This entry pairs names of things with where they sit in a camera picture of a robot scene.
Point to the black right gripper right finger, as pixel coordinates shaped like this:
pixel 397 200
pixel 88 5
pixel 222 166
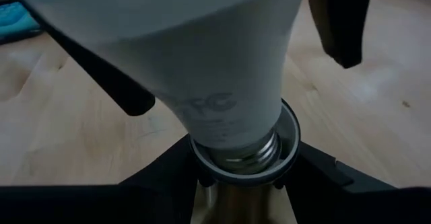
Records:
pixel 353 207

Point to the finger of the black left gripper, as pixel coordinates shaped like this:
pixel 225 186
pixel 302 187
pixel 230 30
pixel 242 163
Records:
pixel 340 22
pixel 118 86

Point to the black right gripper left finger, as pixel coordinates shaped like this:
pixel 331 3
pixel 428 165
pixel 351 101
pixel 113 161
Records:
pixel 101 207

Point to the white light bulb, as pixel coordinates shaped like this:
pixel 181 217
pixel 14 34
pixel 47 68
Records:
pixel 202 49

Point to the brushed metal lamp base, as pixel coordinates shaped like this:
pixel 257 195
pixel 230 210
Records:
pixel 289 140

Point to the teal calculator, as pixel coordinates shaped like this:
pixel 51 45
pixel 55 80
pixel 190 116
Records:
pixel 15 20

